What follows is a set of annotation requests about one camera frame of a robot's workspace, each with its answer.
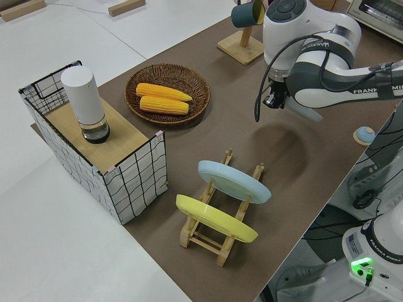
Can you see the wooden mug tree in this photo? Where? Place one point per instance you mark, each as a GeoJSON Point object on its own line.
{"type": "Point", "coordinates": [240, 47]}

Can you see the light blue plate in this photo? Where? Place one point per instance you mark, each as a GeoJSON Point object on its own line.
{"type": "Point", "coordinates": [233, 181]}

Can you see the white cylinder bottle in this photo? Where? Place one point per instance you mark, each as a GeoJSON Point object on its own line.
{"type": "Point", "coordinates": [83, 94]}

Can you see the yellow plate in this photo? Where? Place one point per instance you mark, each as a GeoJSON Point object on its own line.
{"type": "Point", "coordinates": [214, 220]}

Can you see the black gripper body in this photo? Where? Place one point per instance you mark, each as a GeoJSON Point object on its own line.
{"type": "Point", "coordinates": [278, 86]}

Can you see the white toaster oven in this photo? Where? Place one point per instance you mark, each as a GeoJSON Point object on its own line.
{"type": "Point", "coordinates": [378, 15]}

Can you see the wooden block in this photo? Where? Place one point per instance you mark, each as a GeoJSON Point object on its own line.
{"type": "Point", "coordinates": [126, 7]}
{"type": "Point", "coordinates": [19, 11]}

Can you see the wooden shelf board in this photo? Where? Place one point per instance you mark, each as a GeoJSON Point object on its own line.
{"type": "Point", "coordinates": [122, 132]}

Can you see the dark blue mug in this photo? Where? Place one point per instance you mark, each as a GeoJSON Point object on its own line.
{"type": "Point", "coordinates": [242, 14]}

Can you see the low wooden plate rack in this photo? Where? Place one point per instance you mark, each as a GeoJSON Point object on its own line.
{"type": "Point", "coordinates": [204, 243]}

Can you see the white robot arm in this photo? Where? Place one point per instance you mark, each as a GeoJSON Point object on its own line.
{"type": "Point", "coordinates": [315, 31]}

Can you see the yellow corn cob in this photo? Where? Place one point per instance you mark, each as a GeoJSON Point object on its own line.
{"type": "Point", "coordinates": [163, 106]}
{"type": "Point", "coordinates": [163, 92]}

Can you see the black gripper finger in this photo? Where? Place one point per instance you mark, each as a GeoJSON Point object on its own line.
{"type": "Point", "coordinates": [281, 101]}
{"type": "Point", "coordinates": [268, 100]}

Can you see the brown wicker basket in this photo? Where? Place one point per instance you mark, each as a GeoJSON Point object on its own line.
{"type": "Point", "coordinates": [195, 81]}

